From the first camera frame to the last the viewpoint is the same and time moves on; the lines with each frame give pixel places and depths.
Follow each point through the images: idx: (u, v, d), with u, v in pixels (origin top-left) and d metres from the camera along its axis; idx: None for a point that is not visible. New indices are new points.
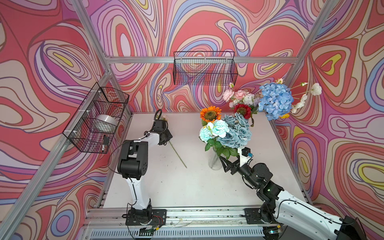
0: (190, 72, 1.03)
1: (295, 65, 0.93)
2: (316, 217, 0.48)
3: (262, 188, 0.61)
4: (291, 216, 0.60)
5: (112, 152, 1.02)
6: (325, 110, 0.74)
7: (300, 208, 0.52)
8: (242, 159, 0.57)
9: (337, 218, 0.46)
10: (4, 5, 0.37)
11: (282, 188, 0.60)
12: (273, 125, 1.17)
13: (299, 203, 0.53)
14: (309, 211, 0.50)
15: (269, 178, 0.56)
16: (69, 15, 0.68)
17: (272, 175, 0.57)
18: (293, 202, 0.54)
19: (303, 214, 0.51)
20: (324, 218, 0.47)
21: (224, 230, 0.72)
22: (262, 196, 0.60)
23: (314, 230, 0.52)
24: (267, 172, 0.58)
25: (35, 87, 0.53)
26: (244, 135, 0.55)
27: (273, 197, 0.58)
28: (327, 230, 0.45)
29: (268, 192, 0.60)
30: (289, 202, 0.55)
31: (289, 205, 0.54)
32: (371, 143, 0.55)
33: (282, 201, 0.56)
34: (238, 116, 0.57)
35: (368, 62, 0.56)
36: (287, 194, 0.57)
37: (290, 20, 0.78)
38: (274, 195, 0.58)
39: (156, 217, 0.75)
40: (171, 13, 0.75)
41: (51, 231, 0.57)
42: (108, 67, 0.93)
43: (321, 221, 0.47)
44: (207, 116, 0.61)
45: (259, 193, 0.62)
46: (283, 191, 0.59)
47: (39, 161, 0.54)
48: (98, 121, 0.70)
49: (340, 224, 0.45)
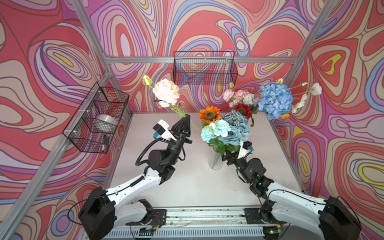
0: (190, 72, 1.03)
1: (295, 65, 0.93)
2: (302, 202, 0.50)
3: (255, 183, 0.63)
4: (286, 210, 0.60)
5: (112, 152, 1.02)
6: (325, 109, 0.74)
7: (288, 195, 0.54)
8: (242, 152, 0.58)
9: (321, 200, 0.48)
10: (4, 5, 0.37)
11: (271, 180, 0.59)
12: (273, 125, 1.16)
13: (287, 191, 0.55)
14: (296, 197, 0.52)
15: (262, 173, 0.58)
16: (69, 15, 0.68)
17: (266, 170, 0.59)
18: (281, 191, 0.56)
19: (292, 202, 0.52)
20: (310, 201, 0.49)
21: (223, 230, 0.72)
22: (255, 190, 0.62)
23: (306, 219, 0.52)
24: (260, 168, 0.59)
25: (35, 88, 0.53)
26: (245, 130, 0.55)
27: (264, 189, 0.60)
28: (311, 211, 0.46)
29: (260, 185, 0.63)
30: (277, 191, 0.57)
31: (278, 194, 0.56)
32: (371, 142, 0.55)
33: (271, 191, 0.58)
34: (236, 113, 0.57)
35: (368, 62, 0.56)
36: (276, 185, 0.59)
37: (290, 20, 0.78)
38: (265, 187, 0.61)
39: (156, 217, 0.75)
40: (171, 13, 0.75)
41: (51, 231, 0.57)
42: (108, 67, 0.93)
43: (306, 204, 0.48)
44: (207, 117, 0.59)
45: (252, 187, 0.63)
46: (273, 183, 0.61)
47: (39, 161, 0.54)
48: (98, 121, 0.70)
49: (324, 205, 0.46)
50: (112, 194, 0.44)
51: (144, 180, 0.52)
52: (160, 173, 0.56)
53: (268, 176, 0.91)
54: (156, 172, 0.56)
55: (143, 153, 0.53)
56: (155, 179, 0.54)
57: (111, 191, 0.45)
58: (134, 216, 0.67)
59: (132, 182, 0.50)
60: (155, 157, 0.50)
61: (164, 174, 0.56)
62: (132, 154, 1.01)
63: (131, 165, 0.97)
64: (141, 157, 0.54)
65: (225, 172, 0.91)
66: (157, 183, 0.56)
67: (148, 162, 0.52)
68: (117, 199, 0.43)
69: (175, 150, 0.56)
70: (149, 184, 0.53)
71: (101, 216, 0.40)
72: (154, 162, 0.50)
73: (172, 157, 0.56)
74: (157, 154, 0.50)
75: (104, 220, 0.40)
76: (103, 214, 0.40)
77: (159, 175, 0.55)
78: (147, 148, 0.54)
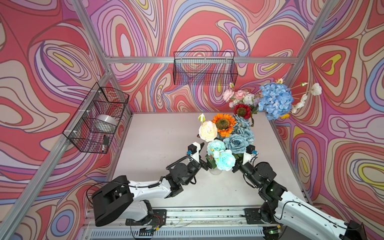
0: (190, 72, 1.03)
1: (295, 65, 0.93)
2: (321, 221, 0.48)
3: (265, 188, 0.59)
4: (291, 217, 0.60)
5: (112, 152, 1.02)
6: (325, 109, 0.74)
7: (304, 210, 0.51)
8: (247, 157, 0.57)
9: (342, 223, 0.46)
10: (4, 5, 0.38)
11: (285, 189, 0.58)
12: (273, 125, 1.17)
13: (303, 205, 0.52)
14: (313, 213, 0.50)
15: (272, 178, 0.55)
16: (69, 16, 0.68)
17: (275, 175, 0.55)
18: (297, 204, 0.53)
19: (309, 218, 0.49)
20: (329, 222, 0.47)
21: (224, 230, 0.72)
22: (265, 196, 0.59)
23: (315, 232, 0.53)
24: (271, 172, 0.56)
25: (35, 88, 0.53)
26: (250, 137, 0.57)
27: (276, 197, 0.56)
28: (331, 233, 0.45)
29: (271, 192, 0.59)
30: (293, 203, 0.53)
31: (293, 206, 0.53)
32: (371, 143, 0.55)
33: (286, 202, 0.54)
34: (239, 119, 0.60)
35: (368, 62, 0.55)
36: (291, 195, 0.56)
37: (290, 20, 0.78)
38: (278, 195, 0.57)
39: (156, 217, 0.75)
40: (170, 13, 0.75)
41: (51, 231, 0.57)
42: (108, 67, 0.93)
43: (325, 225, 0.47)
44: (220, 124, 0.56)
45: (261, 192, 0.60)
46: (286, 192, 0.57)
47: (39, 161, 0.54)
48: (97, 121, 0.70)
49: (345, 229, 0.44)
50: (133, 186, 0.48)
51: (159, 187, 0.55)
52: (171, 187, 0.59)
53: None
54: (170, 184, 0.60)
55: (175, 162, 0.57)
56: (166, 190, 0.57)
57: (132, 184, 0.48)
58: (135, 214, 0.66)
59: (151, 184, 0.54)
60: (181, 170, 0.56)
61: (172, 191, 0.60)
62: (131, 154, 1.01)
63: (131, 164, 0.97)
64: (172, 164, 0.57)
65: (224, 172, 0.91)
66: (163, 196, 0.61)
67: (172, 171, 0.57)
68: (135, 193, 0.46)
69: (194, 172, 0.63)
70: (159, 193, 0.56)
71: (119, 204, 0.42)
72: (177, 173, 0.56)
73: (189, 177, 0.63)
74: (183, 168, 0.56)
75: (119, 208, 0.43)
76: (122, 202, 0.42)
77: (171, 188, 0.59)
78: (180, 158, 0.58)
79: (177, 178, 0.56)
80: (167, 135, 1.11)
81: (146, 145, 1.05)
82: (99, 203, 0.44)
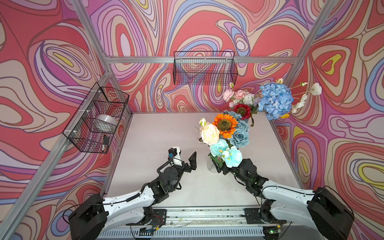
0: (190, 72, 1.03)
1: (295, 65, 0.93)
2: (293, 194, 0.51)
3: (251, 182, 0.66)
4: (283, 207, 0.61)
5: (113, 152, 1.03)
6: (325, 109, 0.74)
7: (281, 191, 0.55)
8: None
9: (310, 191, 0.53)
10: (4, 5, 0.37)
11: (266, 178, 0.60)
12: (273, 125, 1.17)
13: (279, 187, 0.57)
14: (286, 191, 0.54)
15: (253, 170, 0.62)
16: (69, 15, 0.68)
17: (256, 167, 0.63)
18: (274, 188, 0.58)
19: (286, 197, 0.53)
20: (299, 194, 0.50)
21: (224, 230, 0.72)
22: (251, 189, 0.64)
23: (301, 213, 0.53)
24: (251, 166, 0.64)
25: (35, 88, 0.53)
26: (247, 127, 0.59)
27: (260, 188, 0.62)
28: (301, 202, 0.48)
29: (256, 184, 0.65)
30: (271, 188, 0.59)
31: (272, 190, 0.58)
32: (371, 143, 0.55)
33: (265, 188, 0.60)
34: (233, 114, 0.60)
35: (368, 62, 0.55)
36: (270, 182, 0.62)
37: (290, 20, 0.78)
38: (260, 185, 0.63)
39: (156, 217, 0.75)
40: (171, 13, 0.75)
41: (51, 231, 0.57)
42: (108, 67, 0.93)
43: (297, 197, 0.50)
44: (222, 125, 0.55)
45: (248, 186, 0.66)
46: (268, 181, 0.63)
47: (39, 161, 0.54)
48: (97, 121, 0.70)
49: (312, 195, 0.47)
50: (108, 204, 0.47)
51: (139, 197, 0.54)
52: (155, 194, 0.58)
53: (268, 176, 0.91)
54: (153, 192, 0.59)
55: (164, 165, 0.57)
56: (149, 199, 0.56)
57: (107, 201, 0.47)
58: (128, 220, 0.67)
59: (129, 197, 0.52)
60: (171, 173, 0.58)
61: (158, 197, 0.59)
62: (131, 154, 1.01)
63: (130, 164, 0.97)
64: (161, 166, 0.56)
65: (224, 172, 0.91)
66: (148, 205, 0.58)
67: (161, 174, 0.58)
68: (110, 210, 0.45)
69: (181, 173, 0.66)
70: (141, 204, 0.55)
71: (93, 224, 0.42)
72: (167, 176, 0.57)
73: (177, 181, 0.65)
74: (173, 171, 0.58)
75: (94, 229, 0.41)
76: (95, 223, 0.41)
77: (154, 196, 0.57)
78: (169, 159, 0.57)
79: (167, 181, 0.57)
80: (167, 135, 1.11)
81: (146, 145, 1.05)
82: (71, 227, 0.44)
